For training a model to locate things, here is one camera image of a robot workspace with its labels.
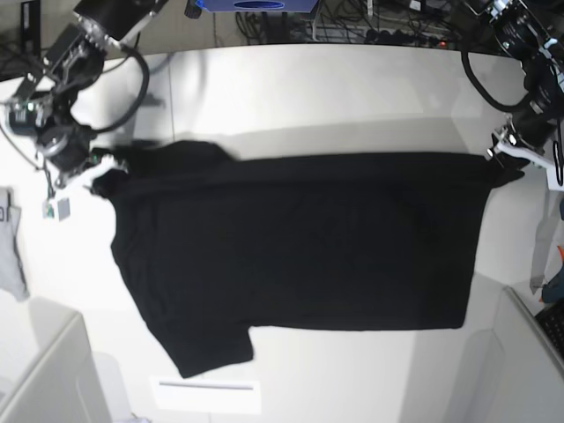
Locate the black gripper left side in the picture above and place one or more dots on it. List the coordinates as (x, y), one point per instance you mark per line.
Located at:
(520, 141)

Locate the blue box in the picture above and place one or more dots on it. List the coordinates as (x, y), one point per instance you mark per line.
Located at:
(300, 6)

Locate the grey partition panel right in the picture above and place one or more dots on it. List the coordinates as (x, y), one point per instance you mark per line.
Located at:
(531, 387)

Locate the black keyboard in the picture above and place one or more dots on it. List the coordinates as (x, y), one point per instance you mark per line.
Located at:
(551, 320)

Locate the grey folded garment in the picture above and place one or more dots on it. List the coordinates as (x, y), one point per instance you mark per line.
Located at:
(12, 275)

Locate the grey partition panel left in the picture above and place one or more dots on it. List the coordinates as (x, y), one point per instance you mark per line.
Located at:
(61, 384)

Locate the black T-shirt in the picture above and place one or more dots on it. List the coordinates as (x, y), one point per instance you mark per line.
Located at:
(210, 246)

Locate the grey partition panel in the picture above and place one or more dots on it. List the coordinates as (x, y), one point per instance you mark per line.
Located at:
(531, 387)
(61, 384)

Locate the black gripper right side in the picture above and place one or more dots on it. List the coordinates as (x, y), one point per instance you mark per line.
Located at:
(68, 149)

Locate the black power strip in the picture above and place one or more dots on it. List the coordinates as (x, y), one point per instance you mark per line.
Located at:
(403, 39)

